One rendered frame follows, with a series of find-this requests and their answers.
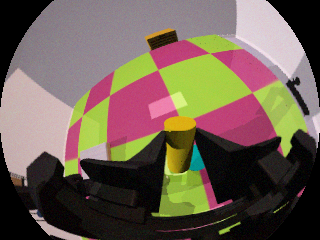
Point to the cyan circle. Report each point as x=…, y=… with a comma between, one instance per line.
x=196, y=163

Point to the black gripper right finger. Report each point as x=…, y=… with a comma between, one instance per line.
x=229, y=163

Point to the yellow cylinder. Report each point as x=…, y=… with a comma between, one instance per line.
x=180, y=132

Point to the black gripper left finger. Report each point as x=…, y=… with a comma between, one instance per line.
x=143, y=172

